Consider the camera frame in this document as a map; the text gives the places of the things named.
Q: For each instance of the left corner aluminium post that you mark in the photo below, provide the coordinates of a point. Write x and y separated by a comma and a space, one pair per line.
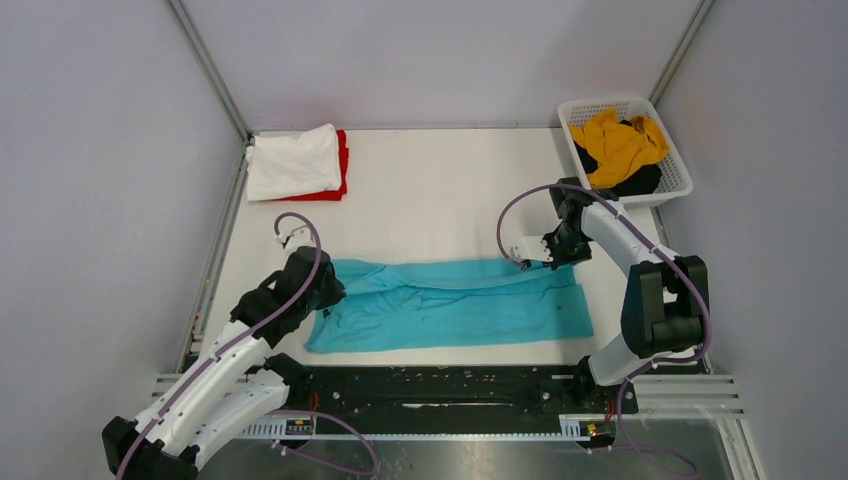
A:
208, 67

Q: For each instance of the turquoise t-shirt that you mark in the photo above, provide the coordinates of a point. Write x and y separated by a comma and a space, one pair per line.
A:
459, 303

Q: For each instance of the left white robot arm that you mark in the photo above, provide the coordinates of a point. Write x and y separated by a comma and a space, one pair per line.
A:
175, 436

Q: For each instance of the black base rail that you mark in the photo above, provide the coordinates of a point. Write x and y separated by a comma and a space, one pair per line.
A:
447, 399

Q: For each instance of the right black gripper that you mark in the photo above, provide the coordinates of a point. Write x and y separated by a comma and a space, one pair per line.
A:
583, 255

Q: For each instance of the yellow t-shirt in basket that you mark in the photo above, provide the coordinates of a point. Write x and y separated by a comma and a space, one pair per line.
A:
619, 150

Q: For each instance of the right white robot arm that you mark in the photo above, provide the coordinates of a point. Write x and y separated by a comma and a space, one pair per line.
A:
665, 305

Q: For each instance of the red folded t-shirt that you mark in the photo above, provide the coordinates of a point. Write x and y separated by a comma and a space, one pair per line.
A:
331, 195

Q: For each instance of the corner aluminium post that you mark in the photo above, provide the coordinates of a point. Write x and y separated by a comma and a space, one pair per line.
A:
208, 67
686, 39

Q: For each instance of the white folded t-shirt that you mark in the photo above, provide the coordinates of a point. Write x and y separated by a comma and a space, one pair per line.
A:
294, 164

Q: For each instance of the right table edge rail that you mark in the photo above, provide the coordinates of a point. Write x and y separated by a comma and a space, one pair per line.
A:
665, 238

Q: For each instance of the table edge rail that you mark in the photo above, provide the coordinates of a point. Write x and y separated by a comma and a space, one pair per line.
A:
665, 238
199, 313

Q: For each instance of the white slotted cable duct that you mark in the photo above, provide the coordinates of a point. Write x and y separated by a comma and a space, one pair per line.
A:
567, 429

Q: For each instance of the right corner aluminium post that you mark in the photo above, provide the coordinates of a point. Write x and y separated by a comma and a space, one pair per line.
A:
686, 39

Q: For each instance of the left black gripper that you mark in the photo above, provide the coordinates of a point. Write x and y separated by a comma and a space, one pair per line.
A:
335, 292

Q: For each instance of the black t-shirt in basket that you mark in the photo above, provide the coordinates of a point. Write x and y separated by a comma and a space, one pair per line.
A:
645, 181

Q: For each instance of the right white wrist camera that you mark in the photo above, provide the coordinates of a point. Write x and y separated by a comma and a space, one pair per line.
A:
529, 249

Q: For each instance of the white plastic basket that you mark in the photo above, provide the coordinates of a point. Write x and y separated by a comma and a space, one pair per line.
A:
675, 181

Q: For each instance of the left table edge rail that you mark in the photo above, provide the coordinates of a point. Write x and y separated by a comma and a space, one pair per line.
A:
199, 313

